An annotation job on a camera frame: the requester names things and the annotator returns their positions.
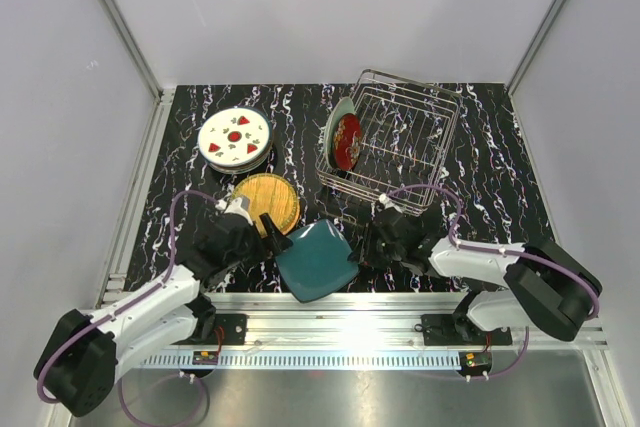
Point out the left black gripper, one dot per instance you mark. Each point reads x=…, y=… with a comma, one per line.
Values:
x=273, y=244

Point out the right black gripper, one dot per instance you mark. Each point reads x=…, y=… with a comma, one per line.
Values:
x=364, y=254

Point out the teal square plate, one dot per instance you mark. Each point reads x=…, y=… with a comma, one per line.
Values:
x=317, y=263

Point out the red floral plate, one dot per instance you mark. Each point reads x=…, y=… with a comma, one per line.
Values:
x=346, y=142

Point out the mint green flower plate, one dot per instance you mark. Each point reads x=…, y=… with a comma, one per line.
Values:
x=344, y=106

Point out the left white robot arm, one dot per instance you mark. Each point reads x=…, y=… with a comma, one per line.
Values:
x=88, y=353

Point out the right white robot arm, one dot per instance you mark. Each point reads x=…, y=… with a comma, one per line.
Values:
x=537, y=285

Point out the yellow woven pattern plate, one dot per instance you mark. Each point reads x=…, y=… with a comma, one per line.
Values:
x=271, y=194

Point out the white watermelon pattern plate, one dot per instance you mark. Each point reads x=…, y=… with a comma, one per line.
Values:
x=235, y=136

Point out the left small circuit board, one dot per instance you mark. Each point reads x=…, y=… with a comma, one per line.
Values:
x=205, y=358

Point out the small circuit board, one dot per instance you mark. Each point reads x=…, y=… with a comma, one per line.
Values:
x=205, y=358
x=477, y=360

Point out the right small circuit board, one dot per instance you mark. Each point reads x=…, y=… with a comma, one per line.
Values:
x=477, y=360

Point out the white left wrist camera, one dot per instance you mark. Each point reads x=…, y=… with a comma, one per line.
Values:
x=236, y=206

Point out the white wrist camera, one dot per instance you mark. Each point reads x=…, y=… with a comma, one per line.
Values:
x=236, y=206
x=385, y=203

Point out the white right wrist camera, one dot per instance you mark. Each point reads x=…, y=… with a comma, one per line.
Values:
x=385, y=203

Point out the aluminium mounting rail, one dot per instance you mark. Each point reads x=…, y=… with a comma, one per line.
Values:
x=340, y=321

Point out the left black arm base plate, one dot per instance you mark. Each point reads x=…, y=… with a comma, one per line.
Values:
x=230, y=329

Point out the white slotted cable duct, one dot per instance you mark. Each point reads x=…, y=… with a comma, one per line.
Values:
x=310, y=360

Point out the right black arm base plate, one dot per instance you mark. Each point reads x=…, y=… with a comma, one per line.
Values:
x=453, y=330

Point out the metal wire dish rack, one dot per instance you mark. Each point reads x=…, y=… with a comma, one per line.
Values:
x=407, y=129

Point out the left aluminium frame post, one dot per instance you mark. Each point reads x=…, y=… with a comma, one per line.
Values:
x=160, y=94

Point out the aluminium frame post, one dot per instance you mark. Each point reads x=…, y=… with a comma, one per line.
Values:
x=537, y=41
x=160, y=94

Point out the right aluminium frame post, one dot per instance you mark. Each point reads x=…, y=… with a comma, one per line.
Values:
x=537, y=41

